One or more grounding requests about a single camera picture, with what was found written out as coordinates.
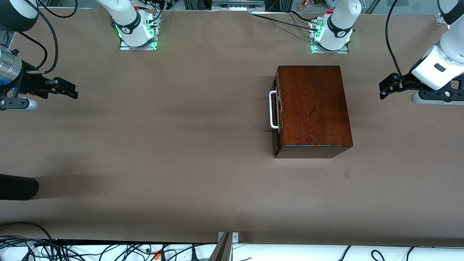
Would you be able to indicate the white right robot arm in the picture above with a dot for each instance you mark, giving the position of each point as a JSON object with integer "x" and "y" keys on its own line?
{"x": 127, "y": 18}

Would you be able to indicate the dark brown wooden cabinet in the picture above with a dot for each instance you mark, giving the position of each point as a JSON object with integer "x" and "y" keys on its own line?
{"x": 311, "y": 108}

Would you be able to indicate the dark grey mount beam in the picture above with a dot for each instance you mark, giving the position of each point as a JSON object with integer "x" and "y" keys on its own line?
{"x": 224, "y": 250}

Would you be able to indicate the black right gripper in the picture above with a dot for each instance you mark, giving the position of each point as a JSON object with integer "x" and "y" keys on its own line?
{"x": 30, "y": 82}

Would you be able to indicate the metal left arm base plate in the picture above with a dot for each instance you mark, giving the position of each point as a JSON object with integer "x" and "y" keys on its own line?
{"x": 344, "y": 50}

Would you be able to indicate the black ribbed cylinder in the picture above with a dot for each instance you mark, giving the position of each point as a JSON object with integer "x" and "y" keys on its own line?
{"x": 18, "y": 186}

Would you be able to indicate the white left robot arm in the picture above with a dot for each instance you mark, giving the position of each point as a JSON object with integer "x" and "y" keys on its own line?
{"x": 446, "y": 54}

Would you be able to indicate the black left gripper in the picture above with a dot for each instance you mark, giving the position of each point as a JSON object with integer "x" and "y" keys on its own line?
{"x": 405, "y": 80}

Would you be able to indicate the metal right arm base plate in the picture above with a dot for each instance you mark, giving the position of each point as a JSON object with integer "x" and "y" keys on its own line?
{"x": 125, "y": 46}

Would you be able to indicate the aluminium frame profile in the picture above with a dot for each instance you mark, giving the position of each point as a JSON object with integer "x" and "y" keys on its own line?
{"x": 441, "y": 19}

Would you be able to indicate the silver metal box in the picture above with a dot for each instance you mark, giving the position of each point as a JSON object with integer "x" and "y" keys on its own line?
{"x": 237, "y": 4}

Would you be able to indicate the silver metal bracket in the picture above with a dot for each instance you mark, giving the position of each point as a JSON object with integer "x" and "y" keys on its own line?
{"x": 235, "y": 237}

